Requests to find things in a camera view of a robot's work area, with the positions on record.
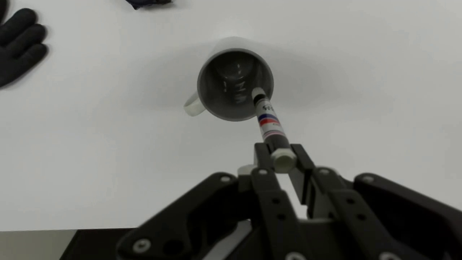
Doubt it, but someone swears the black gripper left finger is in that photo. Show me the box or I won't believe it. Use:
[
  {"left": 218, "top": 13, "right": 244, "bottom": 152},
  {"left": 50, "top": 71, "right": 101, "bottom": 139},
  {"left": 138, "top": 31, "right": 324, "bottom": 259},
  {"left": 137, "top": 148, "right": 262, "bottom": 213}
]
[{"left": 114, "top": 143, "right": 309, "bottom": 260}]

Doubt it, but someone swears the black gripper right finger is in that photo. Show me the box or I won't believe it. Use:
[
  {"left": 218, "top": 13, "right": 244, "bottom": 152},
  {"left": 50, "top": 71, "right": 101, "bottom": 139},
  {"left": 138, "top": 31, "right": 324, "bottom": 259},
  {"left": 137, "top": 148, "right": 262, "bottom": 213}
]
[{"left": 287, "top": 143, "right": 462, "bottom": 260}]

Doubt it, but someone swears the white marker with black label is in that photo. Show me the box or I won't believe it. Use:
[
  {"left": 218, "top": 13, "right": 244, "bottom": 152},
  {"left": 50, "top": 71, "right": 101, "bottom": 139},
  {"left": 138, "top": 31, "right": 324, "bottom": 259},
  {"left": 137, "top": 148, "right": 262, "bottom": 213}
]
[{"left": 249, "top": 85, "right": 296, "bottom": 175}]

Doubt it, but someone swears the white mug with dark inside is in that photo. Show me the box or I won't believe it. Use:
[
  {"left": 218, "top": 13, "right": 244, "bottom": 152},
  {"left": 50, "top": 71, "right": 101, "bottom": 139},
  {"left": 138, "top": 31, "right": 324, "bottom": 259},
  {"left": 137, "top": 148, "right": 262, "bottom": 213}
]
[{"left": 181, "top": 36, "right": 275, "bottom": 123}]

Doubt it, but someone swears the black glove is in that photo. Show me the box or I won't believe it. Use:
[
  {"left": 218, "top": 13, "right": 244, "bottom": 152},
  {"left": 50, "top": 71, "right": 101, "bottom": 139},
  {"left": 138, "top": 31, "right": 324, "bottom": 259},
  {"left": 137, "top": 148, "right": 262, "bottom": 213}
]
[{"left": 0, "top": 7, "right": 50, "bottom": 90}]

